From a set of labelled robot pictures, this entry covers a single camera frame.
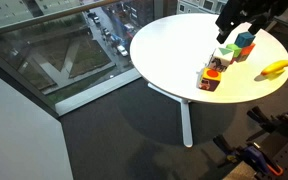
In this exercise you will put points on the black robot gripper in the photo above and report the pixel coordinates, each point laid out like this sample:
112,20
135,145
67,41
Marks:
250,10

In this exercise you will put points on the yellow plush cube red circle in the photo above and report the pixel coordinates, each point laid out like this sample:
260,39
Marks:
210,79

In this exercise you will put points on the blue foam cube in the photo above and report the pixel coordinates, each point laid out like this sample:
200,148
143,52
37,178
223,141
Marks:
244,39

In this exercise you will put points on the green foam cube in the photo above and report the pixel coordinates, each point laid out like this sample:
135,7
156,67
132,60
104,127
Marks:
234,49

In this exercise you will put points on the orange foam cube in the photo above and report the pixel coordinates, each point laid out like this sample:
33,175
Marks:
246,53

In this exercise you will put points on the magenta foam cube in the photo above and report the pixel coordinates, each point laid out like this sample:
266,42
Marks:
233,60

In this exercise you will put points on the yellow toy banana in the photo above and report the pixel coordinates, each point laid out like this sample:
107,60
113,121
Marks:
274,67

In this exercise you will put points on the black bar clamp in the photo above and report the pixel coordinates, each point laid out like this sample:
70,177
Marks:
261,119
224,145

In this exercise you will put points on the white table base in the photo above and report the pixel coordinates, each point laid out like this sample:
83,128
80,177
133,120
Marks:
186,120

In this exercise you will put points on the white parked car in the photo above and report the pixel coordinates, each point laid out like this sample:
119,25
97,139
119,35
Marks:
122,50

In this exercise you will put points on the wooden handrail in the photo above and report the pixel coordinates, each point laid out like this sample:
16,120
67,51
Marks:
44,18

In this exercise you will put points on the white window sill frame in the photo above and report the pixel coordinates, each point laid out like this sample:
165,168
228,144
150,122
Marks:
97,91

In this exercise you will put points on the dark window frame post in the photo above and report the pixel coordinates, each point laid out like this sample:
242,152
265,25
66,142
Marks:
20,83

